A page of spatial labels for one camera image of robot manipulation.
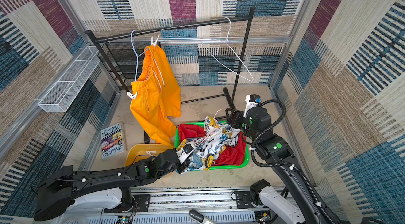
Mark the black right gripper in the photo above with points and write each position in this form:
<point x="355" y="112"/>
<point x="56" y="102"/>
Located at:
<point x="234" y="119"/>

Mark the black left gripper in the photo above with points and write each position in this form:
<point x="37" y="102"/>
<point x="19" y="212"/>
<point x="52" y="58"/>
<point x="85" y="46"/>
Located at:
<point x="183" y="167"/>

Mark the white blue patterned shorts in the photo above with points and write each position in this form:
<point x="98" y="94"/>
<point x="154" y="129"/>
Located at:
<point x="208" y="144"/>

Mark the red shorts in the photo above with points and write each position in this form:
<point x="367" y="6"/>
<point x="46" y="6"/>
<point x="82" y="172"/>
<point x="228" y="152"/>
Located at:
<point x="227" y="151"/>

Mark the white plastic hanger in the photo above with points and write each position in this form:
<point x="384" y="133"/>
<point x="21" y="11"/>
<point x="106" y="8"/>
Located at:
<point x="250" y="78"/>

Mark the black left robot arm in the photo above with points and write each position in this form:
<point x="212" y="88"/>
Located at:
<point x="59" y="190"/>

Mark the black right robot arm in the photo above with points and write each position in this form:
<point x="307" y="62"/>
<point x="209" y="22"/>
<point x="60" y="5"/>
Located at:
<point x="268" y="150"/>

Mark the white clothespin on orange shorts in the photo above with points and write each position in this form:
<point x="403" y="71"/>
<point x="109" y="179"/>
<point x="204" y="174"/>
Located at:
<point x="132" y="96"/>

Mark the green plastic basket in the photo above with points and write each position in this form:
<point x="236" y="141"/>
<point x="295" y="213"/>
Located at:
<point x="212" y="160"/>

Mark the yellow plastic tray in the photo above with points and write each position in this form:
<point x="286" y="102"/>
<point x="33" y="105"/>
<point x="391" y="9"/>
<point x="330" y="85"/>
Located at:
<point x="138" y="152"/>

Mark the colourful book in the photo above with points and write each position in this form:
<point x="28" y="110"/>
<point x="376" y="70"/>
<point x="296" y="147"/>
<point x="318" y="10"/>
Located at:
<point x="112" y="141"/>

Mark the black clothes rack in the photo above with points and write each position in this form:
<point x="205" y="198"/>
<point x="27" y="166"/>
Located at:
<point x="189" y="61"/>

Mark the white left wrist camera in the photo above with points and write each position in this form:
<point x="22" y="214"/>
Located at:
<point x="184" y="152"/>

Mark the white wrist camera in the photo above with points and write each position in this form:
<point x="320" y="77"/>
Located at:
<point x="184" y="152"/>
<point x="252" y="101"/>

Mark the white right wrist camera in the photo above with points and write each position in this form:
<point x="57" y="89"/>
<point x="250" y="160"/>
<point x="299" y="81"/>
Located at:
<point x="252" y="101"/>

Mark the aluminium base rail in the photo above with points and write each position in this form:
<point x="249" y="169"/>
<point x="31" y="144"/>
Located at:
<point x="172" y="206"/>

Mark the blue wire hanger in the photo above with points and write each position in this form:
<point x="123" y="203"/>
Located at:
<point x="136" y="54"/>

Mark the black wire shoe shelf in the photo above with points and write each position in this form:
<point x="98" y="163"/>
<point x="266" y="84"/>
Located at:
<point x="123" y="59"/>

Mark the white wire mesh basket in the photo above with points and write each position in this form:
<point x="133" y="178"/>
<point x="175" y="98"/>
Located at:
<point x="65" y="90"/>

